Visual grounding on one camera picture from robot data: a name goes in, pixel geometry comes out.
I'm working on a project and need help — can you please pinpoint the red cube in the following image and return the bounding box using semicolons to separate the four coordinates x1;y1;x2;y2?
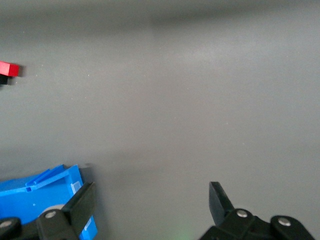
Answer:
0;61;20;78

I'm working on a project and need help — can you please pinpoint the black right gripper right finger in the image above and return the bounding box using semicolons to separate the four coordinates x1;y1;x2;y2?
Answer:
198;181;316;240

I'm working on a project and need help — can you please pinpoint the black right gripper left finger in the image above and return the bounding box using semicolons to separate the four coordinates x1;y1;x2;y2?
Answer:
0;181;97;240

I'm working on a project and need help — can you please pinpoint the blue plastic bin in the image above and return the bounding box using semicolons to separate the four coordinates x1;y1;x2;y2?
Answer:
0;163;99;239

